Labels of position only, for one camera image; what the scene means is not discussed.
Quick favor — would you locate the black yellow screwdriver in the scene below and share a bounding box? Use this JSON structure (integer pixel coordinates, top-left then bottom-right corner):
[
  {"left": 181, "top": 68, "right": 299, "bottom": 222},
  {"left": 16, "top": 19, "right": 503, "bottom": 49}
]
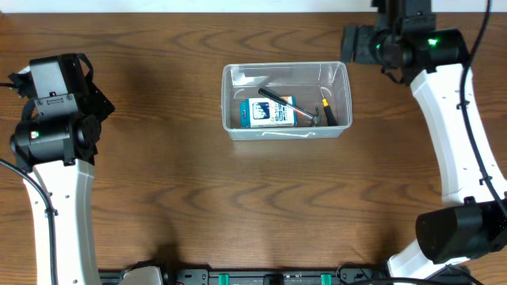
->
[{"left": 320, "top": 89, "right": 337, "bottom": 127}]

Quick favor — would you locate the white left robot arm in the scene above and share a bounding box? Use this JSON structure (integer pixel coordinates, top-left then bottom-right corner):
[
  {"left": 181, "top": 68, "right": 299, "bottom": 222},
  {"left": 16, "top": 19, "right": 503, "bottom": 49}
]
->
[{"left": 9, "top": 53, "right": 115, "bottom": 284}]

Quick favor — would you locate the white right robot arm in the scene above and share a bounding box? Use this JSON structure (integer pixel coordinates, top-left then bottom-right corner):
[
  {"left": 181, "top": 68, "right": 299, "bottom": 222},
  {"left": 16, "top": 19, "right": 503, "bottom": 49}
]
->
[{"left": 341, "top": 0, "right": 506, "bottom": 284}]

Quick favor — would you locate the silver combination wrench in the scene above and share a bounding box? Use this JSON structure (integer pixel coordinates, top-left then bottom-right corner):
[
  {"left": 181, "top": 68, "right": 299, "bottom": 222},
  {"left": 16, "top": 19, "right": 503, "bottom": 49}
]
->
[{"left": 261, "top": 131, "right": 316, "bottom": 139}]

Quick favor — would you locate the clear plastic container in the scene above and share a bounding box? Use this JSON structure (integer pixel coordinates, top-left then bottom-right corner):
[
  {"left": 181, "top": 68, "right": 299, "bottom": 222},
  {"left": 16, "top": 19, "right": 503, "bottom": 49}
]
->
[{"left": 221, "top": 61, "right": 353, "bottom": 140}]

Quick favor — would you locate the small black-handled hammer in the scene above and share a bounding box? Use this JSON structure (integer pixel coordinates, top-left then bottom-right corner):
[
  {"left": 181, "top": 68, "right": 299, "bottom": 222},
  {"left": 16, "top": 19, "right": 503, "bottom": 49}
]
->
[{"left": 258, "top": 88, "right": 321, "bottom": 127}]

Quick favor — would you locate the white blue product box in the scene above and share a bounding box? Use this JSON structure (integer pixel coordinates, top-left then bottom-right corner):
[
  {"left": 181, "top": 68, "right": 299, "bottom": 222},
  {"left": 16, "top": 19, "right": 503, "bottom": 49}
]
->
[{"left": 240, "top": 97, "right": 298, "bottom": 128}]

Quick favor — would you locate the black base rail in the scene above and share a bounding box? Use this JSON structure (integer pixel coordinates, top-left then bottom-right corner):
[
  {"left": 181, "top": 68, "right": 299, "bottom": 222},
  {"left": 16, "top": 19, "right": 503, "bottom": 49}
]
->
[{"left": 99, "top": 260, "right": 398, "bottom": 285}]

